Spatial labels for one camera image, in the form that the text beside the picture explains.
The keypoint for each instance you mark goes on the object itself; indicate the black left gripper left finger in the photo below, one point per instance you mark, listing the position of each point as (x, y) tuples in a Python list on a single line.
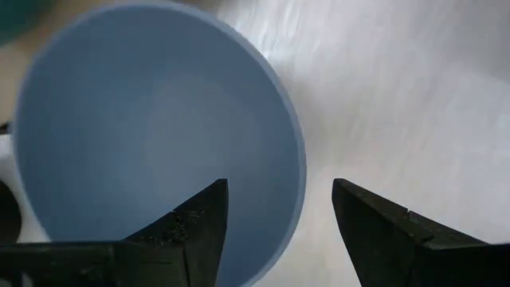
[(119, 263)]

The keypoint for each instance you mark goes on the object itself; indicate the blue plastic bowl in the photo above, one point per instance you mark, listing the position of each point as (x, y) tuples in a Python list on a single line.
[(151, 119)]

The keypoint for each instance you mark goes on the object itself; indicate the teal plastic bowl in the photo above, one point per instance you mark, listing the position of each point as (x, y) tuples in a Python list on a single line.
[(20, 16)]

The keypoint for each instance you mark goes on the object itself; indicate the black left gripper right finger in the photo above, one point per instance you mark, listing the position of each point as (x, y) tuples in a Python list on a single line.
[(418, 255)]

